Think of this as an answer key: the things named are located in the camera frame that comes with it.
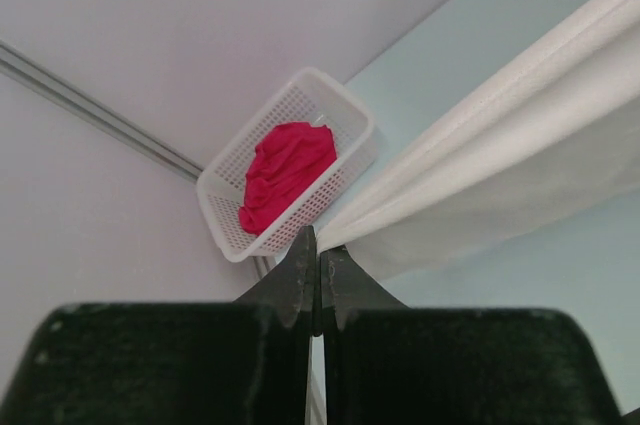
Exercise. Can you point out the white t shirt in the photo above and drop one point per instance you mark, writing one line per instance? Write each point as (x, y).
(554, 132)

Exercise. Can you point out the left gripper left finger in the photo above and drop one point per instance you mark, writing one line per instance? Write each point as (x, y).
(240, 362)

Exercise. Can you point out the pink red t shirt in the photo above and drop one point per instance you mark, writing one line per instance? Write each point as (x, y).
(287, 161)

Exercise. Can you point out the left aluminium corner post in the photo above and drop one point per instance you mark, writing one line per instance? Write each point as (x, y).
(46, 84)

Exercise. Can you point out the white plastic basket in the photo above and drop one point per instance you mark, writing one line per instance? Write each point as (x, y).
(310, 96)

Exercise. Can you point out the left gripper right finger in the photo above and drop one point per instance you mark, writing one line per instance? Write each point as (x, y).
(387, 363)

